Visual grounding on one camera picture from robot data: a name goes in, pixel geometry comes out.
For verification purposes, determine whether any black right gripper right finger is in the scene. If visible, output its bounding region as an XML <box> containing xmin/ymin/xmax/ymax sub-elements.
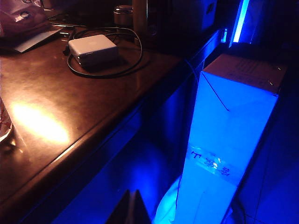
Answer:
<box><xmin>133</xmin><ymin>189</ymin><xmax>153</xmax><ymax>224</ymax></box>

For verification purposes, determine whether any glowing blue light strip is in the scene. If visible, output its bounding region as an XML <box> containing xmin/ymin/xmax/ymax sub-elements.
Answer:
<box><xmin>229</xmin><ymin>0</ymin><xmax>252</xmax><ymax>49</ymax></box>

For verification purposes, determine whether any white plastic bag on floor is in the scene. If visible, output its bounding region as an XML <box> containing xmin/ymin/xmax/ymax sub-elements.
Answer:
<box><xmin>154</xmin><ymin>178</ymin><xmax>187</xmax><ymax>224</ymax></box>

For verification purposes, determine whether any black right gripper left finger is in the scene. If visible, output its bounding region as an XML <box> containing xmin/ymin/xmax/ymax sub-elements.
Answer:
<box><xmin>106</xmin><ymin>189</ymin><xmax>134</xmax><ymax>224</ymax></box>

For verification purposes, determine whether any tall cardboard box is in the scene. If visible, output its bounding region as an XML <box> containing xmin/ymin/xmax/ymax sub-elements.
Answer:
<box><xmin>174</xmin><ymin>53</ymin><xmax>288</xmax><ymax>224</ymax></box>

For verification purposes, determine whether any printed clear glass cup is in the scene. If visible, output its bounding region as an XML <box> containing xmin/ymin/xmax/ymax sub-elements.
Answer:
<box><xmin>0</xmin><ymin>97</ymin><xmax>14</xmax><ymax>143</ymax></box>

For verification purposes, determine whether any crinkled printed plastic bag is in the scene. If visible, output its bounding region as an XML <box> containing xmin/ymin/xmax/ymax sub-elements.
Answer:
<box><xmin>0</xmin><ymin>0</ymin><xmax>51</xmax><ymax>38</ymax></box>

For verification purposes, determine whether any small silver metal canister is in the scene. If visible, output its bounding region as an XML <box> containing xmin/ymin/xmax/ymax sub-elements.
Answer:
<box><xmin>114</xmin><ymin>5</ymin><xmax>134</xmax><ymax>25</ymax></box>

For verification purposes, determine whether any thin wire on box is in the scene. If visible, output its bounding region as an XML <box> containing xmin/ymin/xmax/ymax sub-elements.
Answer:
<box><xmin>200</xmin><ymin>71</ymin><xmax>231</xmax><ymax>112</ymax></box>

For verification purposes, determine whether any black power adapter cable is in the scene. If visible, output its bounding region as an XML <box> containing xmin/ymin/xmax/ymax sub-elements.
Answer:
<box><xmin>48</xmin><ymin>20</ymin><xmax>143</xmax><ymax>79</ymax></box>

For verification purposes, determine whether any white power adapter brick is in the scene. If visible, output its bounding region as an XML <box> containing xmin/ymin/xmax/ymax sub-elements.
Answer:
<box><xmin>68</xmin><ymin>34</ymin><xmax>118</xmax><ymax>69</ymax></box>

